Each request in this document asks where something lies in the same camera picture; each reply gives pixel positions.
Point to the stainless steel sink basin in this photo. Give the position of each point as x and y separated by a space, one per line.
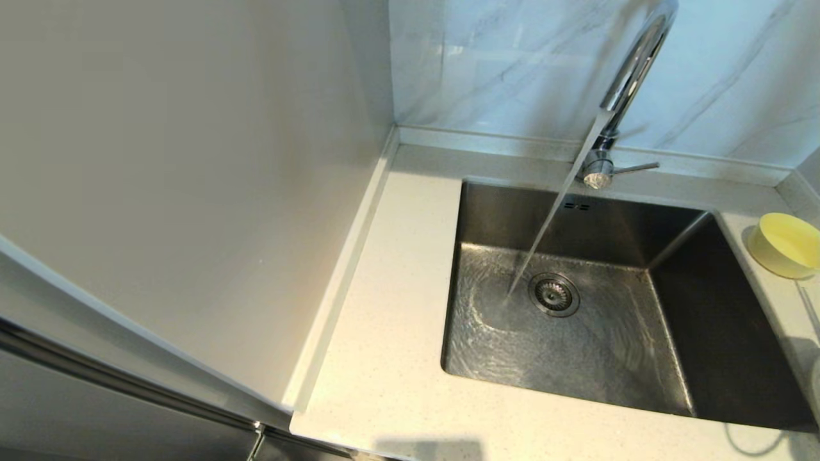
608 365

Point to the thin chrome faucet lever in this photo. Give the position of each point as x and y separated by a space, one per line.
637 168

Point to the white round plate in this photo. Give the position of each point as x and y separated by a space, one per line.
818 390

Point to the yellow plastic bowl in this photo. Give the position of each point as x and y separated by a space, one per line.
785 246

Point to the running water stream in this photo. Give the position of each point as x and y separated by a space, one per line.
547 224

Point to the tall grey cabinet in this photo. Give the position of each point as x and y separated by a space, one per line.
96 422

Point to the round metal drain strainer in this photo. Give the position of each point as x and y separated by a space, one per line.
554 295

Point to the chrome gooseneck faucet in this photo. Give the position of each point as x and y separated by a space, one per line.
637 64

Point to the dark metal cabinet trim bar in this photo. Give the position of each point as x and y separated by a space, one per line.
128 378

